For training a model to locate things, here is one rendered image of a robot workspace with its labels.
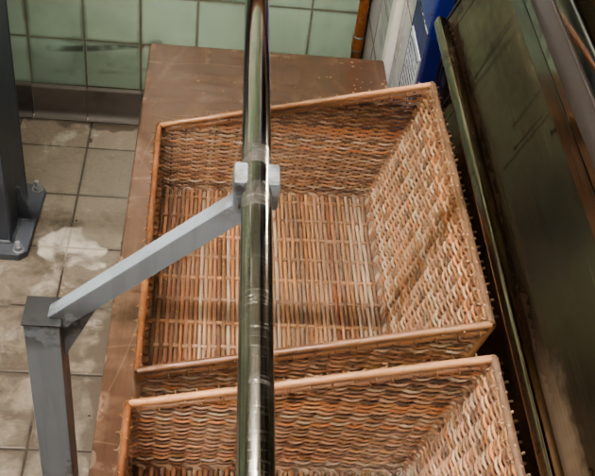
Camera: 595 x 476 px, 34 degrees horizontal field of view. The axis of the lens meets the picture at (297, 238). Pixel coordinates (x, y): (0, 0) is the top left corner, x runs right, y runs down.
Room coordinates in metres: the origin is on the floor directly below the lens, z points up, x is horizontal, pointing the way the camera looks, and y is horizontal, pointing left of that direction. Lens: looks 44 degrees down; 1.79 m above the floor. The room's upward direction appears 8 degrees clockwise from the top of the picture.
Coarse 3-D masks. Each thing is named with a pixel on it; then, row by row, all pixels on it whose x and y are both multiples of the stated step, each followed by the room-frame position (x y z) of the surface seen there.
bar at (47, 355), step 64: (256, 0) 1.05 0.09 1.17; (256, 64) 0.91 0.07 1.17; (256, 128) 0.80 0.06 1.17; (256, 192) 0.70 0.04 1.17; (256, 256) 0.62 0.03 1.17; (64, 320) 0.70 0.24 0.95; (256, 320) 0.54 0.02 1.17; (64, 384) 0.69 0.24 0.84; (256, 384) 0.48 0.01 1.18; (64, 448) 0.69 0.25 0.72; (256, 448) 0.42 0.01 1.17
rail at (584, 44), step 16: (560, 0) 0.70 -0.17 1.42; (576, 0) 0.68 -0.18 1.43; (576, 16) 0.66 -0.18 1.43; (592, 16) 0.66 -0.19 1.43; (576, 32) 0.65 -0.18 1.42; (592, 32) 0.64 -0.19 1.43; (576, 48) 0.64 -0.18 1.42; (592, 48) 0.62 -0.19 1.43; (592, 64) 0.60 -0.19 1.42; (592, 80) 0.59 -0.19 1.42
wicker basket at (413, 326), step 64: (192, 128) 1.35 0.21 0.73; (384, 128) 1.41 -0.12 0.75; (192, 192) 1.34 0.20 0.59; (320, 192) 1.39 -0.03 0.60; (384, 192) 1.35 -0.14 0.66; (448, 192) 1.17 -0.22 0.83; (192, 256) 1.18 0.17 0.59; (384, 256) 1.23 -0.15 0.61; (448, 256) 1.06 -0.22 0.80; (192, 320) 1.04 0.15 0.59; (320, 320) 1.08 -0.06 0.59; (384, 320) 1.10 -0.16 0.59; (448, 320) 0.96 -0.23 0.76; (192, 384) 0.83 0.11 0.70
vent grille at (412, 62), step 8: (408, 48) 1.67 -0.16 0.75; (416, 48) 1.60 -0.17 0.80; (408, 56) 1.65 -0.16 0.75; (416, 56) 1.59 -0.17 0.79; (408, 64) 1.64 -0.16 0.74; (416, 64) 1.58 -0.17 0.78; (408, 72) 1.63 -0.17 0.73; (416, 72) 1.56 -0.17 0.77; (400, 80) 1.67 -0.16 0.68; (408, 80) 1.61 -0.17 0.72
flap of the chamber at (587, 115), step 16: (544, 0) 0.72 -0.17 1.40; (592, 0) 0.73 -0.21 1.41; (544, 16) 0.71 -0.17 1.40; (560, 16) 0.69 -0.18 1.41; (544, 32) 0.70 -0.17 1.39; (560, 32) 0.67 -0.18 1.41; (560, 48) 0.66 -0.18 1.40; (560, 64) 0.65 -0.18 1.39; (576, 64) 0.63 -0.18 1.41; (576, 80) 0.61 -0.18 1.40; (576, 96) 0.60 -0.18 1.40; (592, 96) 0.59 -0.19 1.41; (576, 112) 0.59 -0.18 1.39; (592, 112) 0.57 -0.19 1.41; (592, 128) 0.56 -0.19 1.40; (592, 144) 0.55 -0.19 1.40; (592, 160) 0.54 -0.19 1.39
